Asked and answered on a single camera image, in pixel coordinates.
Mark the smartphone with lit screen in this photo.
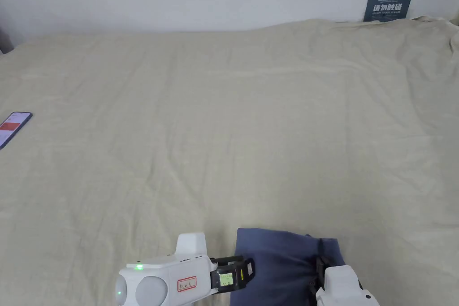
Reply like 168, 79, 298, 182
0, 112, 33, 151

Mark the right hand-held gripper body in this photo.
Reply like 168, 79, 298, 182
315, 265, 381, 306

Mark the bed with beige sheet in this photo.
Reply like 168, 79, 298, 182
0, 15, 459, 306

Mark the dark blue garment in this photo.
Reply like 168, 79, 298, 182
229, 227, 347, 306

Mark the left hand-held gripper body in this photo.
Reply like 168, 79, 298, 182
115, 233, 219, 306

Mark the dark blue sign board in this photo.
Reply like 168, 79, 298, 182
363, 0, 415, 23

